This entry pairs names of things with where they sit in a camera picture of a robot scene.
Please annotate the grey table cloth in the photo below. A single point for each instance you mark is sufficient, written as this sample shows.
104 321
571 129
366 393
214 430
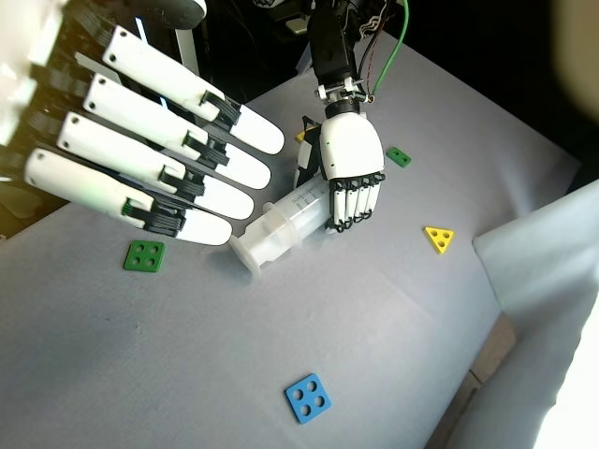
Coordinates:
187 351

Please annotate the green square four-hole block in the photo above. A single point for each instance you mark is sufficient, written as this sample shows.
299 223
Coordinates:
144 256

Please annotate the yellow square four-hole block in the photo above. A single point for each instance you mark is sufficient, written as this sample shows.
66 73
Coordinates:
300 137

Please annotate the grey flat device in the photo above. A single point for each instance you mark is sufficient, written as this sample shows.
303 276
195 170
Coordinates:
297 25

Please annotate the small green block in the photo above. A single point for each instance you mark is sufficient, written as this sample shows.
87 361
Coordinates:
407 160

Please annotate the pale fabric cover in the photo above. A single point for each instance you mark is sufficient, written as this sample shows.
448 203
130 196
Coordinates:
538 327

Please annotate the blurred beige object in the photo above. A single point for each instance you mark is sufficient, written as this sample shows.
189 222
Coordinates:
580 47

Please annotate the large clear plastic syringe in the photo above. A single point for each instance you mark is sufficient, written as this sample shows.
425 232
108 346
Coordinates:
281 224

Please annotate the white frame post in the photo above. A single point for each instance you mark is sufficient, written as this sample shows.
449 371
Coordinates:
187 51

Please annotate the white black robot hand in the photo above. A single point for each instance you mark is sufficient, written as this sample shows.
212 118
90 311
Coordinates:
140 126
351 149

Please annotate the blue square four-hole block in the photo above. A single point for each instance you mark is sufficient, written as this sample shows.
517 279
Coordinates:
309 397

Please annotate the yellow triangle three-hole block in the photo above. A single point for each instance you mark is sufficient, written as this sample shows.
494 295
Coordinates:
440 248

